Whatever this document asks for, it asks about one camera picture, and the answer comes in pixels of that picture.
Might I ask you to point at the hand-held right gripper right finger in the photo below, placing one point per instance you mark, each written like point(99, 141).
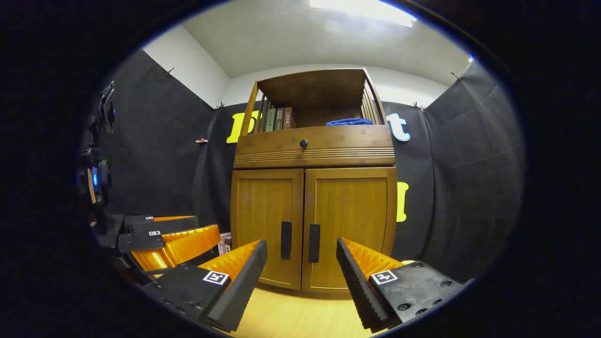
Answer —
point(359, 291)

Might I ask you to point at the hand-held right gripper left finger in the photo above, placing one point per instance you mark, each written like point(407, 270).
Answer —
point(244, 286)

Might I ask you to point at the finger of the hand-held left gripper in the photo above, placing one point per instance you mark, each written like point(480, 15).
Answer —
point(162, 226)
point(178, 249)

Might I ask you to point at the wooden shoe cabinet door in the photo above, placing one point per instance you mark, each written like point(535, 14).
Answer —
point(263, 206)
point(350, 206)

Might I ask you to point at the wooden double-door shoe cabinet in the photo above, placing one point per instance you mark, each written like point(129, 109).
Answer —
point(314, 89)

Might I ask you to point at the wooden cabinet drawer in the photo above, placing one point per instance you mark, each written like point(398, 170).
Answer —
point(347, 141)

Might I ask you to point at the dark book with yellow label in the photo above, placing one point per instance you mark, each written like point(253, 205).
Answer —
point(228, 244)

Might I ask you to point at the black backdrop cloth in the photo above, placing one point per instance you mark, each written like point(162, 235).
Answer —
point(159, 155)

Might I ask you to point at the green book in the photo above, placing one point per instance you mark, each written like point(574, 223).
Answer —
point(270, 119)

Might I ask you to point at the brown book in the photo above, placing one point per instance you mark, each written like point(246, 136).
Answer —
point(280, 119)
point(288, 117)

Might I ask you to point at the blue folded cloth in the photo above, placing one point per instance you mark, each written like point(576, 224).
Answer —
point(350, 122)

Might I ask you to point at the ceiling light panel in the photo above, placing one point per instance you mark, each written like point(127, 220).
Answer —
point(366, 9)

